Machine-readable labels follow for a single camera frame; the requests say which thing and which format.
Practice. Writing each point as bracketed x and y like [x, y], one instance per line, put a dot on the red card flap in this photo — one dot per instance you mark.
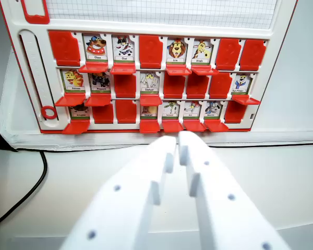
[150, 52]

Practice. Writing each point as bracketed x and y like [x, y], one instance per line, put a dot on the red and white game board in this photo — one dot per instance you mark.
[28, 65]

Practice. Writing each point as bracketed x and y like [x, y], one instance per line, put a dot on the white mat under board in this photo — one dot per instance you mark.
[297, 104]

